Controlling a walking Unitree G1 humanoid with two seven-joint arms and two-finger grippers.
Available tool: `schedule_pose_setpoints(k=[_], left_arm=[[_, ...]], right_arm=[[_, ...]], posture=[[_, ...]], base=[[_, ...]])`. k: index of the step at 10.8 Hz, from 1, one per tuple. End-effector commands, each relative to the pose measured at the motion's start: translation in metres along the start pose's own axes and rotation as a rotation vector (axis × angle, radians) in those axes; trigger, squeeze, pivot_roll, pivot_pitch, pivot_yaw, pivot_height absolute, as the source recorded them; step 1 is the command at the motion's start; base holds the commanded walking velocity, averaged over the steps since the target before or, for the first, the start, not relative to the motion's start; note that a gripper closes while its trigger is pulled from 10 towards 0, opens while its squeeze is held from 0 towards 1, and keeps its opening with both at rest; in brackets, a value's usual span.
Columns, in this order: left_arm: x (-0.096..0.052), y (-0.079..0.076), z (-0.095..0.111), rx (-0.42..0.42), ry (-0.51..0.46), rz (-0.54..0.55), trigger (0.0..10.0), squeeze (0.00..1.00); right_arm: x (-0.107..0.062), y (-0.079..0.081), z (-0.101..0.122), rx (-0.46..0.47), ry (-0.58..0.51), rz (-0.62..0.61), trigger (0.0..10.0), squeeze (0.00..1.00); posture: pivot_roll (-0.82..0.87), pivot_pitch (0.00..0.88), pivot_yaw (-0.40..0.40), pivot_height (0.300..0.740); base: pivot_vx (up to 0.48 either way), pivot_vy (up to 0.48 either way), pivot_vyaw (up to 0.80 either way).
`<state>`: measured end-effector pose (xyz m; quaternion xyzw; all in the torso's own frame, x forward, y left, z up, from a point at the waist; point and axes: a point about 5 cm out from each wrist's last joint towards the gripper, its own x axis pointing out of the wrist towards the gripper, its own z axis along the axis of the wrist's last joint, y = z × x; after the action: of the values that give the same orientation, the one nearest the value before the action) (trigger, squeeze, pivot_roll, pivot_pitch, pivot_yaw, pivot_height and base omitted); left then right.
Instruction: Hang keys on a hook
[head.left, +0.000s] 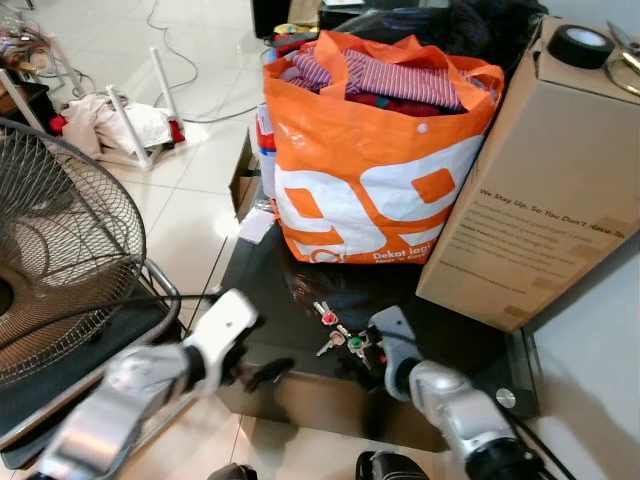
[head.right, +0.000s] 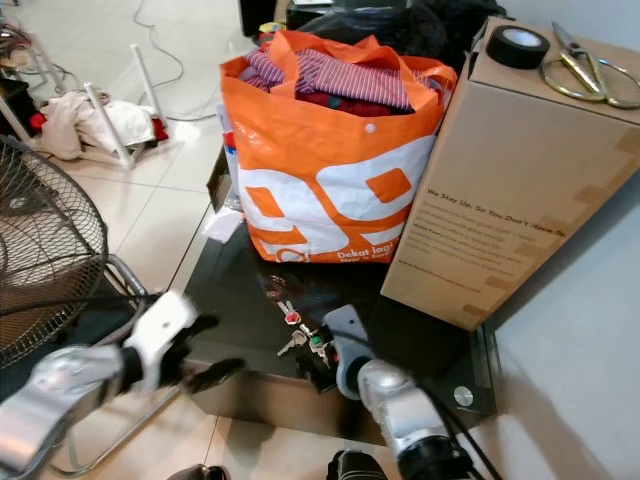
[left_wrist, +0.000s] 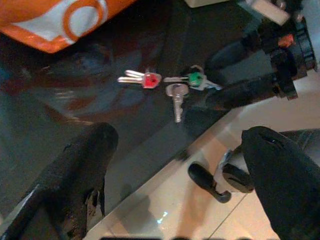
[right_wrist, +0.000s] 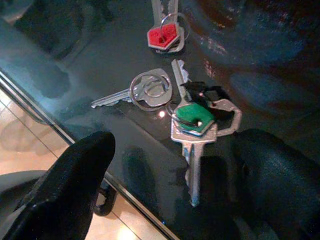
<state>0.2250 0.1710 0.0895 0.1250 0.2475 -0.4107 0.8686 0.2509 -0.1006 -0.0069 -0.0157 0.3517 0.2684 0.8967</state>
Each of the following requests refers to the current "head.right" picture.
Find black tape roll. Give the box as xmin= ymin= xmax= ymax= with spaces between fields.
xmin=486 ymin=25 xmax=552 ymax=70

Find white tube rack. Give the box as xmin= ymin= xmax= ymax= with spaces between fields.
xmin=50 ymin=43 xmax=166 ymax=169

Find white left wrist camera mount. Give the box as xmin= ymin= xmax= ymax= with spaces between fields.
xmin=125 ymin=290 xmax=201 ymax=389

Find white paper sheet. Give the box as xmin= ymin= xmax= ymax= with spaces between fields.
xmin=203 ymin=208 xmax=246 ymax=244

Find black right robot foot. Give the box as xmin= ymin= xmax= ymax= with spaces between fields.
xmin=325 ymin=449 xmax=393 ymax=480

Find black robot foot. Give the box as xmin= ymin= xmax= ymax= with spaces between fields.
xmin=165 ymin=463 xmax=223 ymax=480
xmin=325 ymin=449 xmax=393 ymax=480

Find cream cloth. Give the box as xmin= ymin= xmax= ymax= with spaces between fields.
xmin=43 ymin=90 xmax=156 ymax=159

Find black glass table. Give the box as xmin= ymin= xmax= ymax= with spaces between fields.
xmin=185 ymin=215 xmax=503 ymax=448

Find black left robot foot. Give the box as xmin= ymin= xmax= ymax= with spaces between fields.
xmin=165 ymin=463 xmax=223 ymax=480

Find black wire floor fan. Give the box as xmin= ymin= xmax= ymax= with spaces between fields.
xmin=0 ymin=135 xmax=191 ymax=476

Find dark red cloth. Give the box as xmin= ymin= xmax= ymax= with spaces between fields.
xmin=300 ymin=90 xmax=436 ymax=119

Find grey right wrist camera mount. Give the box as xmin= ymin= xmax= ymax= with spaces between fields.
xmin=323 ymin=304 xmax=374 ymax=363

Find purple striped cloth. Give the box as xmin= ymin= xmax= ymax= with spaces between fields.
xmin=245 ymin=47 xmax=433 ymax=111

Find bunch of keys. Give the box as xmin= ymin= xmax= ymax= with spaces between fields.
xmin=275 ymin=299 xmax=338 ymax=365

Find thin floor cable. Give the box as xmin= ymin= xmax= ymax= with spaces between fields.
xmin=132 ymin=0 xmax=229 ymax=123

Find small open carton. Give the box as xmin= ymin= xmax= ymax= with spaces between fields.
xmin=207 ymin=140 xmax=241 ymax=213

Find orange and white shopping bag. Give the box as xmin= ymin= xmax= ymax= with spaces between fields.
xmin=220 ymin=30 xmax=459 ymax=266

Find tall brown cardboard box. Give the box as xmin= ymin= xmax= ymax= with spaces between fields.
xmin=380 ymin=15 xmax=640 ymax=333

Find metal scissors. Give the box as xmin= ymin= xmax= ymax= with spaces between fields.
xmin=540 ymin=22 xmax=640 ymax=110

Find black bag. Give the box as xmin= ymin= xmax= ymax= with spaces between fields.
xmin=285 ymin=0 xmax=511 ymax=61

